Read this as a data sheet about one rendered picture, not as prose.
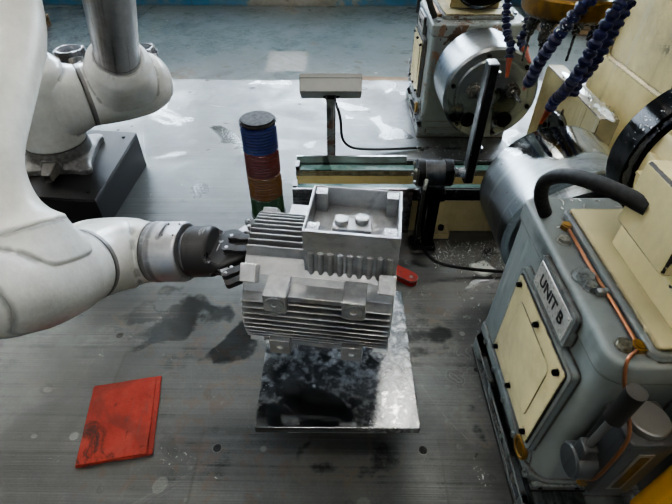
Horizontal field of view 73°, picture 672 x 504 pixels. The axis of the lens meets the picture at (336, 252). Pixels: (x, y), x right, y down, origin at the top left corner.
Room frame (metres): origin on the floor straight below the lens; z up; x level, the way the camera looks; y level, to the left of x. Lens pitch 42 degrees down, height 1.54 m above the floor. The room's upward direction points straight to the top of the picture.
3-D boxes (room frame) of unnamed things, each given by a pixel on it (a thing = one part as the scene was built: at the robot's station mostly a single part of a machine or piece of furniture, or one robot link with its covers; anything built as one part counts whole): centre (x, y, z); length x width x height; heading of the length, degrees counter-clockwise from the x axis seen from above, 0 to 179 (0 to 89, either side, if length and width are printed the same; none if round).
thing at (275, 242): (0.47, 0.02, 1.07); 0.20 x 0.19 x 0.19; 83
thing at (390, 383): (0.45, 0.00, 0.86); 0.27 x 0.24 x 0.12; 0
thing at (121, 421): (0.39, 0.37, 0.80); 0.15 x 0.12 x 0.01; 11
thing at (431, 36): (1.57, -0.42, 0.99); 0.35 x 0.31 x 0.37; 0
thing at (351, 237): (0.47, -0.02, 1.16); 0.12 x 0.11 x 0.07; 83
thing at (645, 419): (0.24, -0.31, 1.07); 0.08 x 0.07 x 0.20; 90
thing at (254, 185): (0.68, 0.13, 1.10); 0.06 x 0.06 x 0.04
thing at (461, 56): (1.33, -0.42, 1.04); 0.37 x 0.25 x 0.25; 0
